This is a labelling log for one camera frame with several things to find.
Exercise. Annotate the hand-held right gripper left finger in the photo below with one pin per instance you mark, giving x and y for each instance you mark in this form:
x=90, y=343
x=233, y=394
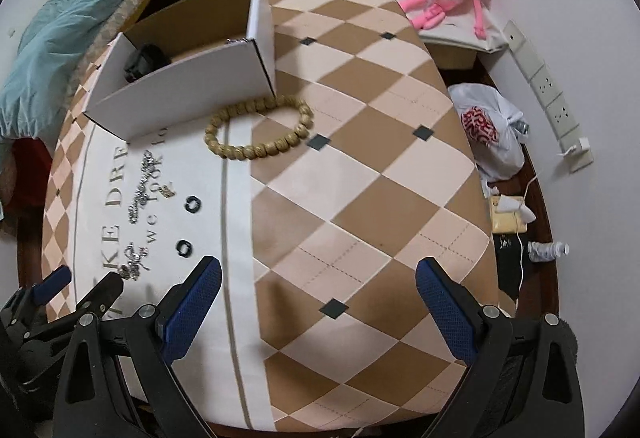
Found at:
x=192, y=305

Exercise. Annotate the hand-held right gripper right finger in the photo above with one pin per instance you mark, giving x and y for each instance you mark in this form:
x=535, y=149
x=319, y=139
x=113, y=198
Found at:
x=445, y=310

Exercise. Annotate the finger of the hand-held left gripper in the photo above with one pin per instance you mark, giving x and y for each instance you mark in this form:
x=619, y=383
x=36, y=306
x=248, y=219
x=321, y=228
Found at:
x=50, y=285
x=102, y=295

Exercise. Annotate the small silver earring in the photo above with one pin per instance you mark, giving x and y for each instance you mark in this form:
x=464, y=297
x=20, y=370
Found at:
x=166, y=191

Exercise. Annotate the white cardboard box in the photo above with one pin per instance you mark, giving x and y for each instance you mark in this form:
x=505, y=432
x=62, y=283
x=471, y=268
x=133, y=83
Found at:
x=190, y=83

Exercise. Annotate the black bag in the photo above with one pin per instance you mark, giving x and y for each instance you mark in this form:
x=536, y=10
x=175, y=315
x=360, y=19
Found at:
x=507, y=263

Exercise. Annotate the yellow box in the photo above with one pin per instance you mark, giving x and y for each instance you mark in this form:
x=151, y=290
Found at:
x=507, y=222

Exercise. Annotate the red cloth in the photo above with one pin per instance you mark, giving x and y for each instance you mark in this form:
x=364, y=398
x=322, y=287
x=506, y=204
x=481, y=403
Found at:
x=25, y=178

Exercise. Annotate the clear plastic bottle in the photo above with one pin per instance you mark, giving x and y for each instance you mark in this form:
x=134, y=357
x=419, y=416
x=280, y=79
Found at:
x=547, y=250

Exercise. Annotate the white tissue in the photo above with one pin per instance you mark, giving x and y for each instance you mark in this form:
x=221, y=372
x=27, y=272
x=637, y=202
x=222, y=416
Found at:
x=512, y=204

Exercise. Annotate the white plastic bag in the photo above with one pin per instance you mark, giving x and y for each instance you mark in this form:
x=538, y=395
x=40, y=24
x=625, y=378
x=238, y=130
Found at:
x=505, y=148

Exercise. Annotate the white charger plug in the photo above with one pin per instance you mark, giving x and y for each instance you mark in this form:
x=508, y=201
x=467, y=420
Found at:
x=580, y=153

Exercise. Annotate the black pouch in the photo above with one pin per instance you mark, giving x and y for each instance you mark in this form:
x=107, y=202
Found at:
x=145, y=60

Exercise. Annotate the wooden stool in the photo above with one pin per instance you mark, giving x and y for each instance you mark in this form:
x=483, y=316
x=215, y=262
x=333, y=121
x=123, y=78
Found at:
x=452, y=57

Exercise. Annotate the white cushion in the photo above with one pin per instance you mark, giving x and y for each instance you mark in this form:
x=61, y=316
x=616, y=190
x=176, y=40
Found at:
x=450, y=35

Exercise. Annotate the teal blanket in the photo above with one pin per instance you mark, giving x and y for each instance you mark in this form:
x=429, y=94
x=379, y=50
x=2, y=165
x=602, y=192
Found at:
x=75, y=3

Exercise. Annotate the white wall socket row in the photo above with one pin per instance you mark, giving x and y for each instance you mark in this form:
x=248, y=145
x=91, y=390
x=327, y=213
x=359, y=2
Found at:
x=542, y=78

